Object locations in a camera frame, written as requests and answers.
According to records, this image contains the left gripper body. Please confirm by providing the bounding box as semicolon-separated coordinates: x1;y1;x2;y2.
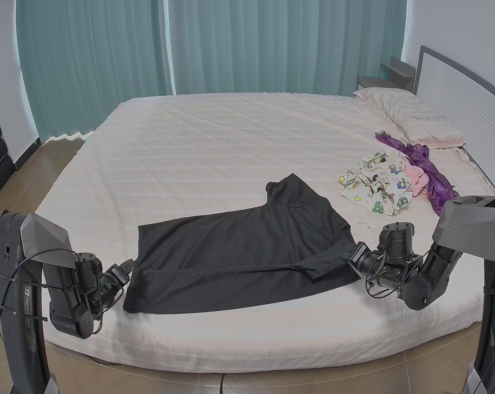
105;262;132;292

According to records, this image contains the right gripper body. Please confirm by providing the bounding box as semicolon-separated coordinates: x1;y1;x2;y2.
340;241;380;277

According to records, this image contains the black T-shirt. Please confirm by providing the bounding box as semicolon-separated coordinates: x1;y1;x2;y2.
123;173;361;315

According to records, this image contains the bed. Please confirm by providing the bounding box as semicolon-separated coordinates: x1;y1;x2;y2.
38;45;495;374

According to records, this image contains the white printed pyjama top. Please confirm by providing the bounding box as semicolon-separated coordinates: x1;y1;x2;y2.
338;151;415;216

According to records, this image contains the pink garment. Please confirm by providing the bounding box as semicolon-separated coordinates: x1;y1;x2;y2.
404;164;431;198

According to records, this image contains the purple satin garment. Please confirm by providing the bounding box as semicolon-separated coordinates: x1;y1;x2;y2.
375;131;459;216

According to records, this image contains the cream pillow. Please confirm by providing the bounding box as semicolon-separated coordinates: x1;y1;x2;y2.
352;87;467;149

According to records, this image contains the grey bedside table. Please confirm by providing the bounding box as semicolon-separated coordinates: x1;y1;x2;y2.
357;56;416;93

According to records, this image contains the blue-green curtain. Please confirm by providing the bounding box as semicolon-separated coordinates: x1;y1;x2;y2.
165;0;410;96
17;0;176;143

